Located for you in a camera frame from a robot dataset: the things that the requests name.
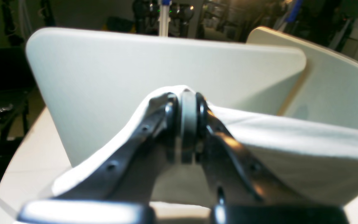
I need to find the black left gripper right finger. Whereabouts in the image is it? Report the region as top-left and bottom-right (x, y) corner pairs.
(195, 93), (349, 224)

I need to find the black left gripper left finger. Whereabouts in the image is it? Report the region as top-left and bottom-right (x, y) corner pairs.
(17, 92), (178, 224)

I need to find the beige t-shirt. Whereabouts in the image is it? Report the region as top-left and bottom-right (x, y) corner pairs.
(52, 85), (358, 207)

